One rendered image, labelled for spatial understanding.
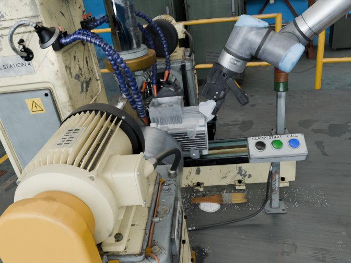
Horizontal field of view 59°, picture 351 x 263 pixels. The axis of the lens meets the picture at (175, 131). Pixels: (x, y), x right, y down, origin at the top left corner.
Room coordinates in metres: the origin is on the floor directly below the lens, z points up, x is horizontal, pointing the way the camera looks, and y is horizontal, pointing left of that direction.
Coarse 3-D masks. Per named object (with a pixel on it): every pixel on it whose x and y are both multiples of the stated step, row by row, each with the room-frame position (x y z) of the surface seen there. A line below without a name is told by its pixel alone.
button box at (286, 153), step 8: (264, 136) 0.84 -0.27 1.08; (272, 136) 0.83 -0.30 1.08; (280, 136) 0.83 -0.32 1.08; (288, 136) 0.82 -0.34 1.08; (296, 136) 0.82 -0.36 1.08; (248, 144) 0.83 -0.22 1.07; (288, 144) 0.80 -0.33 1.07; (304, 144) 0.79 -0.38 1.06; (248, 152) 0.83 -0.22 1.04; (256, 152) 0.80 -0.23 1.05; (264, 152) 0.79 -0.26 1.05; (272, 152) 0.79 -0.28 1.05; (280, 152) 0.78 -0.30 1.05; (288, 152) 0.78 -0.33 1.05; (296, 152) 0.77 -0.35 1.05; (304, 152) 0.77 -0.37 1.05; (256, 160) 0.80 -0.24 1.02; (264, 160) 0.80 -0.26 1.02; (272, 160) 0.80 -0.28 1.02; (280, 160) 0.79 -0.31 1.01; (288, 160) 0.79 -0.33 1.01; (296, 160) 0.79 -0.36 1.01
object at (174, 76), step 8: (160, 72) 1.40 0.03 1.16; (176, 72) 1.44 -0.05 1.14; (160, 80) 1.30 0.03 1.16; (168, 80) 1.30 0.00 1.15; (176, 80) 1.33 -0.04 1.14; (152, 88) 1.30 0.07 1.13; (160, 88) 1.30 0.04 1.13; (168, 88) 1.29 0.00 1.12; (176, 88) 1.29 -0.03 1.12; (144, 96) 1.31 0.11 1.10; (152, 96) 1.30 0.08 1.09; (160, 96) 1.30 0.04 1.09; (168, 96) 1.29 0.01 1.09; (176, 96) 1.29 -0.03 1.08; (144, 104) 1.31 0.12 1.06; (136, 112) 1.32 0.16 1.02
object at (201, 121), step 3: (198, 120) 1.01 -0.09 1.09; (201, 120) 1.00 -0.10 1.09; (204, 120) 1.00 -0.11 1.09; (150, 123) 1.03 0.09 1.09; (153, 123) 1.03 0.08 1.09; (201, 123) 0.99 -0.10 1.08; (204, 123) 0.99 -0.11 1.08; (153, 126) 1.02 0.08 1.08; (156, 126) 1.03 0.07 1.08; (201, 126) 1.00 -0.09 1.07; (204, 126) 1.00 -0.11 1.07; (204, 150) 1.00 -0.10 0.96; (207, 150) 1.00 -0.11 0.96; (204, 153) 0.99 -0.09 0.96; (207, 153) 0.99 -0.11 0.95
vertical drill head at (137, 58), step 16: (112, 0) 1.06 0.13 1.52; (128, 0) 1.07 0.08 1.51; (112, 16) 1.06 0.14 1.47; (128, 16) 1.06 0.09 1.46; (112, 32) 1.08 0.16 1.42; (128, 32) 1.06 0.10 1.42; (128, 48) 1.05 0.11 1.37; (144, 48) 1.07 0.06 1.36; (128, 64) 1.01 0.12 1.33; (144, 64) 1.02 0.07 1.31; (144, 80) 1.05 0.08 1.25
